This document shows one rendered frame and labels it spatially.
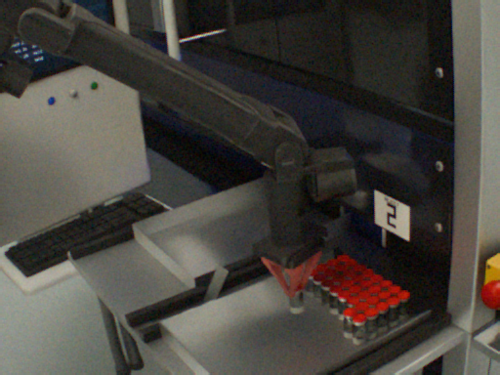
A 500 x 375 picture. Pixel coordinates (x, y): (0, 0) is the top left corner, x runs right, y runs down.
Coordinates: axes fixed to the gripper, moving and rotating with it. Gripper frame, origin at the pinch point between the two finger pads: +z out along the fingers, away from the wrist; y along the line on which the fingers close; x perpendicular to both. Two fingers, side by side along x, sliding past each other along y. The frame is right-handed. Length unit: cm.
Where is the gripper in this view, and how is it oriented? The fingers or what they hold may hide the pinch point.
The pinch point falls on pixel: (294, 288)
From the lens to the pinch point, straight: 111.9
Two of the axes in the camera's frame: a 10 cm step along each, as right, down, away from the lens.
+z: 1.1, 8.9, 4.3
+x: -7.2, -2.3, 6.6
